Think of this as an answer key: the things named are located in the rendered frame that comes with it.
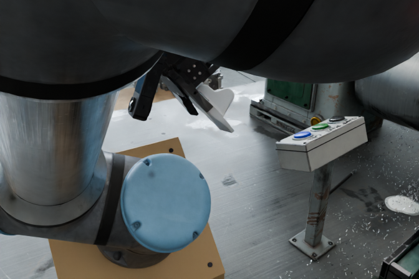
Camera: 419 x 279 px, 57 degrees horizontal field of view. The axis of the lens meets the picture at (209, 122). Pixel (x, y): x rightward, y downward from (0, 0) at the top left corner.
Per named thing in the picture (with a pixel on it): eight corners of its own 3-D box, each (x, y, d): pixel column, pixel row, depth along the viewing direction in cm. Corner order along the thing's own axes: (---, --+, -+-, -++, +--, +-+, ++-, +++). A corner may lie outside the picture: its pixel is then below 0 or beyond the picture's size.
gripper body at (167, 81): (224, 69, 65) (180, 10, 60) (187, 104, 64) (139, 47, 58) (205, 65, 72) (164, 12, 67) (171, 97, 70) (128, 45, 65)
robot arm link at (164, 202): (183, 261, 56) (217, 257, 44) (89, 248, 53) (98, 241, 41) (192, 180, 61) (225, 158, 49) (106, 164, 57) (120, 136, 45)
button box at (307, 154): (337, 139, 79) (332, 114, 78) (369, 141, 73) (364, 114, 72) (279, 169, 70) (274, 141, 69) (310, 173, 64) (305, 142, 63)
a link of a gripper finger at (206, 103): (214, 103, 61) (174, 66, 62) (206, 110, 60) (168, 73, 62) (213, 111, 65) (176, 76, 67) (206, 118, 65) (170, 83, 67)
